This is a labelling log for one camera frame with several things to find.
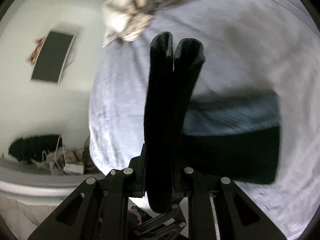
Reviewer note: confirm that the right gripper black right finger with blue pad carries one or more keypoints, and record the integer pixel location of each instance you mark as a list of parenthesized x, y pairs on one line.
[(219, 209)]

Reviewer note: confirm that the beige crumpled blanket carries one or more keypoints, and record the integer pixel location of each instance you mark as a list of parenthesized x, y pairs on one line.
[(127, 19)]

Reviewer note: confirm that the dark wall-mounted screen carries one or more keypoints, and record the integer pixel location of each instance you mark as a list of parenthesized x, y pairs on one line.
[(52, 57)]

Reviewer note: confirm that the light grey bed cover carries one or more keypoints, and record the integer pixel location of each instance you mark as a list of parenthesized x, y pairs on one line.
[(249, 45)]

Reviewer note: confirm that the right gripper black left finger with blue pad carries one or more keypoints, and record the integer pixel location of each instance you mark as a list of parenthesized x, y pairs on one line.
[(98, 209)]

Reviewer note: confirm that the cluttered items on floor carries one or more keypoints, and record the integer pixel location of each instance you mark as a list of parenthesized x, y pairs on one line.
[(48, 152)]

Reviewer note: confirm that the black pants patterned waistband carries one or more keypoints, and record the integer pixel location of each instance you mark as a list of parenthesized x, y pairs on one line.
[(222, 136)]

